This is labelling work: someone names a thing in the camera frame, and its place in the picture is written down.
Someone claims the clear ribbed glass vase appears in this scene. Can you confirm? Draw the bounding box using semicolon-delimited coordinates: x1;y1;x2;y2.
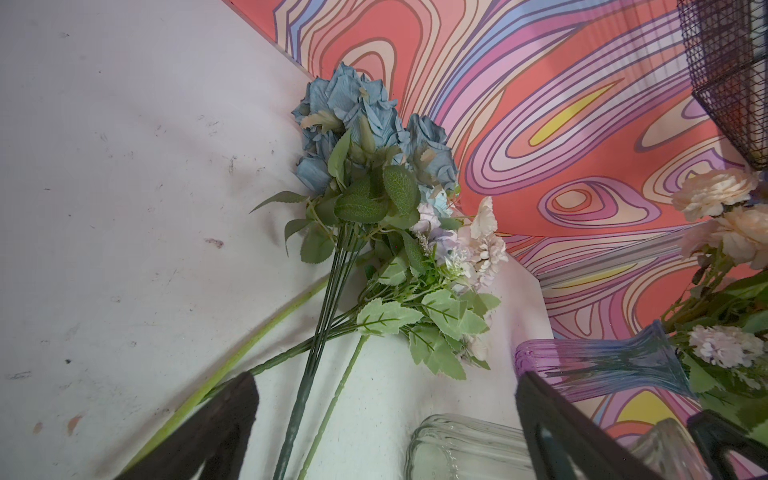
404;414;712;479

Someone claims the small pastel flower spray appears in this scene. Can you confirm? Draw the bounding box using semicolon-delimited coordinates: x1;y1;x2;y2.
249;197;509;479

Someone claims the pastel mixed flower bouquet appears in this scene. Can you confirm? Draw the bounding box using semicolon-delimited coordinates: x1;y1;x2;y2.
661;247;767;444

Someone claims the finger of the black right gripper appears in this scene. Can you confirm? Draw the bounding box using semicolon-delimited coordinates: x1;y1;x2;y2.
686;410;767;480

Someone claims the pink peony flower stem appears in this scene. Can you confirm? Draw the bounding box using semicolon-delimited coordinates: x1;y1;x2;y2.
672;168;767;270

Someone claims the purple ribbed glass vase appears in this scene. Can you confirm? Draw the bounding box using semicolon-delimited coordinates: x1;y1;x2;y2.
514;320;696;402

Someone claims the teal succulent flower bunch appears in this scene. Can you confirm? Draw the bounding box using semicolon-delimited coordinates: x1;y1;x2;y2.
267;64;456;479

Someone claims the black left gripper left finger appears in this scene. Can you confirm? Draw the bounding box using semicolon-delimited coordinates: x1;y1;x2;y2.
118;373;260;480

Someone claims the black wire basket back wall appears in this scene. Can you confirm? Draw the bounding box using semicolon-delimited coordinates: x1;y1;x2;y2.
677;0;767;171

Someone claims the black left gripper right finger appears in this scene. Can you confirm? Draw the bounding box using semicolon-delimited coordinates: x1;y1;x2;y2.
515;372;659;479

